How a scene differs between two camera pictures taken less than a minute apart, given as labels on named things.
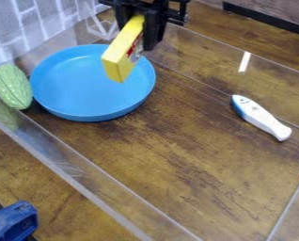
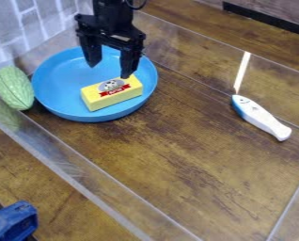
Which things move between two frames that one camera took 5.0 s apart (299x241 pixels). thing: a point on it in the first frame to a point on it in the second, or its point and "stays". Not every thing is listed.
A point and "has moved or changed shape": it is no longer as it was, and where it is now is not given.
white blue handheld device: x=260 y=118 stays
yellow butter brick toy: x=122 y=55 has moved or changed shape
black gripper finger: x=124 y=14 to x=93 y=48
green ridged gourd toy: x=11 y=87 stays
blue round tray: x=72 y=88 stays
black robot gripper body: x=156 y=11 to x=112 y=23
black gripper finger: x=154 y=27 to x=130 y=59
